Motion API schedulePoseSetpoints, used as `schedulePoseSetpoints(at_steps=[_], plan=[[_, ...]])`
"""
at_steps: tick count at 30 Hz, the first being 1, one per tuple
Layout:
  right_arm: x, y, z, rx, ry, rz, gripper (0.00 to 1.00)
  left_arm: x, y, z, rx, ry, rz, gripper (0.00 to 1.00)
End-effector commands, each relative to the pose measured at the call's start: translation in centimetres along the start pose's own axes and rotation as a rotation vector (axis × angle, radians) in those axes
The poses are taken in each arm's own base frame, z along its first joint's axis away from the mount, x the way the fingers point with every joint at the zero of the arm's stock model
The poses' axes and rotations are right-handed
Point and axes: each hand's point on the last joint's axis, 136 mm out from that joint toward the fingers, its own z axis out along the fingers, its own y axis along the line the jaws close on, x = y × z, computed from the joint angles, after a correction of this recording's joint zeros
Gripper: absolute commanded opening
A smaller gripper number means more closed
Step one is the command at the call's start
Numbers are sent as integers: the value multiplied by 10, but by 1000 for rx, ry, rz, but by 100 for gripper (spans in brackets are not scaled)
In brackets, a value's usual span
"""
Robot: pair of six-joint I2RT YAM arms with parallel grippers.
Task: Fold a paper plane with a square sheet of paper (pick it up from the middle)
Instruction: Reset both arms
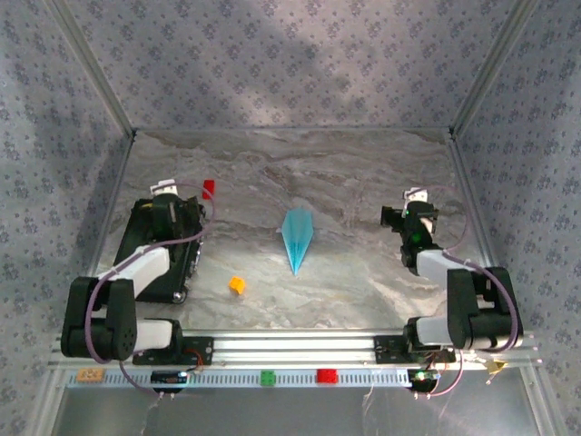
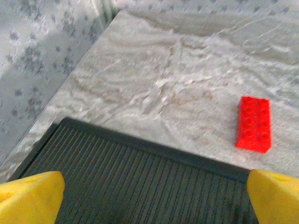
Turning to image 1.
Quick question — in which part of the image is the light blue paper sheet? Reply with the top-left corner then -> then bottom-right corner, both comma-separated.
275,206 -> 315,277

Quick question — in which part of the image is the black hard case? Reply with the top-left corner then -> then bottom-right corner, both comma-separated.
104,198 -> 205,304

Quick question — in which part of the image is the small black circuit board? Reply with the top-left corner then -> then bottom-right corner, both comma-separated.
408,368 -> 440,392
151,370 -> 190,387

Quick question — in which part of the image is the small yellow paper piece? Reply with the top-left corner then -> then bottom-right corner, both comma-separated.
483,358 -> 509,378

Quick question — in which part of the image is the purple cable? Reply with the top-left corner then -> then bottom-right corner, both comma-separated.
84,180 -> 217,401
405,184 -> 523,399

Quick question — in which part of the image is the aluminium table edge rail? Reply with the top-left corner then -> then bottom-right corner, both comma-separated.
133,127 -> 455,136
70,134 -> 137,332
448,134 -> 521,331

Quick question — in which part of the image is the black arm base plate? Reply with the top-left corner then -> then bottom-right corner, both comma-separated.
374,334 -> 455,364
131,335 -> 215,367

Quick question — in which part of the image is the aluminium frame post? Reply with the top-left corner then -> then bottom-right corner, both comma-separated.
44,0 -> 138,137
450,0 -> 542,137

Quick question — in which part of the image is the white slotted cable duct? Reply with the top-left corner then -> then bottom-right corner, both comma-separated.
65,367 -> 412,390

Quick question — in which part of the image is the wide aluminium frame beam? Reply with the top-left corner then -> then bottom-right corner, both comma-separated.
48,330 -> 544,370

